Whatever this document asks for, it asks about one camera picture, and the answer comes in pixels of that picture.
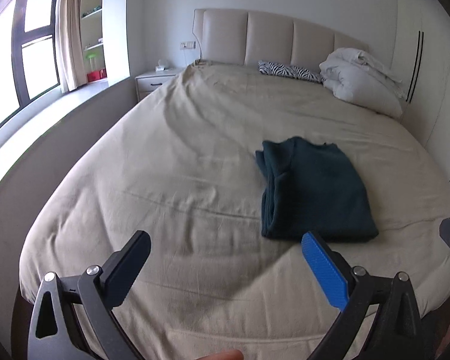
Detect white wardrobe with black handles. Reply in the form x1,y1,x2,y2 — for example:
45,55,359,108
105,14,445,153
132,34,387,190
392,0,450,183

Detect beige padded headboard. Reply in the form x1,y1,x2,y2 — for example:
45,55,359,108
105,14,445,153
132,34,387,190
193,8,368,72

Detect wall power outlet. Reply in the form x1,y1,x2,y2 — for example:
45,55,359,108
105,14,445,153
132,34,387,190
179,41,197,50

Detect white nightstand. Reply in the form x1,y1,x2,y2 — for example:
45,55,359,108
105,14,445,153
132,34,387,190
135,67,184,102

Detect zebra print pillow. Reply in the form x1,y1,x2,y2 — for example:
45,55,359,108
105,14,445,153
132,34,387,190
257,60,323,84

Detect tissue box on nightstand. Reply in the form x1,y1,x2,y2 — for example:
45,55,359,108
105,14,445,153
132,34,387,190
155,59,170,72

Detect black-framed window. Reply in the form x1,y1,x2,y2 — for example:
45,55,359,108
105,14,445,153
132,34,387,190
0,0,60,128

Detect beige curtain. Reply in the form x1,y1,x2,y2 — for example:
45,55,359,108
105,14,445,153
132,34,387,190
55,0,88,94

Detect white folded duvet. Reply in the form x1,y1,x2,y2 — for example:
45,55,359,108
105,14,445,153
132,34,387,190
319,47,406,119

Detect beige bed sheet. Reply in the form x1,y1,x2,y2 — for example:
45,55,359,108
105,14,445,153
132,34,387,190
19,64,450,359

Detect person's left hand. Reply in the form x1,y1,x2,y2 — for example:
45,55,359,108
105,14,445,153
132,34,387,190
197,349,244,360

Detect red box on sill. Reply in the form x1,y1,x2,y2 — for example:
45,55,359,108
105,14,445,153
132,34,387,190
87,68,107,83

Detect white open shelf unit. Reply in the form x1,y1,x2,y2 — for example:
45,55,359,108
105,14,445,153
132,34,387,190
80,0,105,74

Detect dark teal knit sweater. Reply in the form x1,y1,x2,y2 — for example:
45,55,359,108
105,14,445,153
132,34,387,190
255,136,379,243

